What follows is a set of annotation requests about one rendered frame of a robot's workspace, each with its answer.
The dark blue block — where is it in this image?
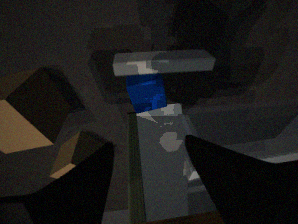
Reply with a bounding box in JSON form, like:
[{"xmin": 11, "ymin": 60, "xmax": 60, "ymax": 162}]
[{"xmin": 126, "ymin": 73, "xmax": 167, "ymax": 114}]

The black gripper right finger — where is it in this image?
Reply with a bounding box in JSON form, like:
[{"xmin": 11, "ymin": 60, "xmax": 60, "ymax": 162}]
[{"xmin": 185, "ymin": 135, "xmax": 298, "ymax": 224}]

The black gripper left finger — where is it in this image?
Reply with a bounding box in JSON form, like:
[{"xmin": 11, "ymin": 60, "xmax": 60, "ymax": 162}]
[{"xmin": 0, "ymin": 143, "xmax": 114, "ymax": 224}]

